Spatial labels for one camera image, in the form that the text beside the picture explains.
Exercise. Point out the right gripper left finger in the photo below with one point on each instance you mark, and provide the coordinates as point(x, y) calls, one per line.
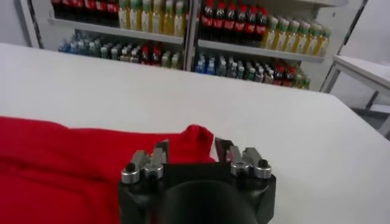
point(149, 165)

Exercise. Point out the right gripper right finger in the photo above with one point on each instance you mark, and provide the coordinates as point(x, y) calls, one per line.
point(246, 162)

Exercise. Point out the red t-shirt with bear print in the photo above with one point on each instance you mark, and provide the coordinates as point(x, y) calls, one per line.
point(61, 170)

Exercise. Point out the beverage display shelf unit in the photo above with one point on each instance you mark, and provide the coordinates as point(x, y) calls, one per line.
point(259, 52)
point(122, 31)

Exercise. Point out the yellow tea bottle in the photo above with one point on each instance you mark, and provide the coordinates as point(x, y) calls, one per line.
point(179, 24)
point(156, 21)
point(271, 36)
point(323, 45)
point(167, 22)
point(281, 38)
point(313, 43)
point(133, 18)
point(144, 19)
point(122, 16)
point(291, 39)
point(302, 41)

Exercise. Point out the red cap cola bottle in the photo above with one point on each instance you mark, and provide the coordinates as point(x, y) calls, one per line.
point(100, 11)
point(229, 25)
point(67, 8)
point(218, 24)
point(250, 29)
point(78, 9)
point(261, 30)
point(112, 12)
point(207, 22)
point(89, 10)
point(239, 27)
point(56, 7)

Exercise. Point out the white table with metal legs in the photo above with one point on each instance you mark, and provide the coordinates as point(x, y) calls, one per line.
point(365, 71)

